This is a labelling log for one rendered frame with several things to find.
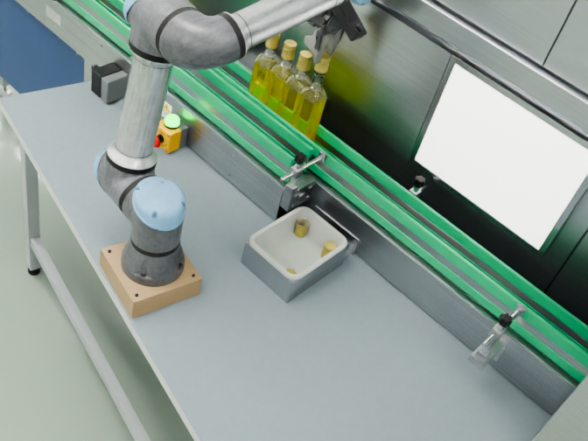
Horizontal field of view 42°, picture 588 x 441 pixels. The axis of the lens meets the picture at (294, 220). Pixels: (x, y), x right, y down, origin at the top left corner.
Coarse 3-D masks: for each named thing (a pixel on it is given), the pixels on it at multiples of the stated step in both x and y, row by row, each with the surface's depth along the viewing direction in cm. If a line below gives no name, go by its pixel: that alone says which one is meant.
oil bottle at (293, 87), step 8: (288, 80) 204; (296, 80) 202; (304, 80) 203; (288, 88) 205; (296, 88) 203; (288, 96) 206; (296, 96) 204; (280, 104) 210; (288, 104) 208; (296, 104) 206; (280, 112) 211; (288, 112) 209; (288, 120) 210
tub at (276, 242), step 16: (304, 208) 205; (272, 224) 198; (288, 224) 204; (320, 224) 204; (256, 240) 195; (272, 240) 202; (288, 240) 206; (304, 240) 207; (320, 240) 206; (336, 240) 202; (272, 256) 200; (288, 256) 201; (304, 256) 202; (320, 256) 204; (288, 272) 188; (304, 272) 189
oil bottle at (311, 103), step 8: (304, 88) 201; (304, 96) 202; (312, 96) 200; (320, 96) 201; (304, 104) 203; (312, 104) 201; (320, 104) 203; (296, 112) 206; (304, 112) 204; (312, 112) 203; (320, 112) 206; (296, 120) 208; (304, 120) 205; (312, 120) 205; (296, 128) 209; (304, 128) 207; (312, 128) 208; (312, 136) 212
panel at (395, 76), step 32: (384, 32) 194; (416, 32) 187; (352, 64) 205; (384, 64) 198; (416, 64) 191; (448, 64) 184; (352, 96) 210; (384, 96) 202; (416, 96) 195; (512, 96) 176; (384, 128) 207; (416, 128) 199; (576, 128) 171; (416, 160) 204; (576, 192) 175
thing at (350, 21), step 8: (336, 8) 183; (344, 8) 183; (352, 8) 184; (344, 16) 182; (352, 16) 183; (344, 24) 183; (352, 24) 183; (360, 24) 184; (352, 32) 182; (360, 32) 184; (352, 40) 184
